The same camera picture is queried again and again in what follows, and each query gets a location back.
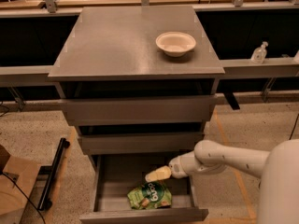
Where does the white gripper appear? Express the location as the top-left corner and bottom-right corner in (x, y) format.
(145, 151), (200, 182)

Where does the green rice chip bag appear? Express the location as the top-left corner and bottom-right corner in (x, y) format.
(127, 181), (172, 210)

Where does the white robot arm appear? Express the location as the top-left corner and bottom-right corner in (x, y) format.
(145, 139), (299, 224)

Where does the grey middle drawer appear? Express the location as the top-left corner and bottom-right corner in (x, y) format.
(78, 132), (203, 155)

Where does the grey open bottom drawer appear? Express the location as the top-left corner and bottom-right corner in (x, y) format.
(80, 152), (208, 224)

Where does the grey top drawer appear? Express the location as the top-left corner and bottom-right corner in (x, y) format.
(62, 95), (216, 126)

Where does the grey drawer cabinet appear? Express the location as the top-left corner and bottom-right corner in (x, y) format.
(48, 5), (226, 161)

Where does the black bar left floor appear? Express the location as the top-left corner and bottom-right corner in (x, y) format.
(37, 138), (70, 211)

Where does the brown cardboard box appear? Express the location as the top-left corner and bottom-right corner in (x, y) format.
(0, 145), (40, 224)

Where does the clear sanitizer pump bottle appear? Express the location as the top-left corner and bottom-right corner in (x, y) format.
(250, 41), (268, 64)

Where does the black cable right floor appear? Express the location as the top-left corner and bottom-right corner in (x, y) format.
(289, 112), (299, 141)

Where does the black cable floor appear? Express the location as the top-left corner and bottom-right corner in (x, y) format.
(0, 171), (47, 224)
(289, 112), (299, 141)

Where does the grey metal rail frame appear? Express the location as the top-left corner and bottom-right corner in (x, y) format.
(0, 3), (299, 109)

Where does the black cable left floor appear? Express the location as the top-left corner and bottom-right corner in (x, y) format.
(0, 171), (47, 224)

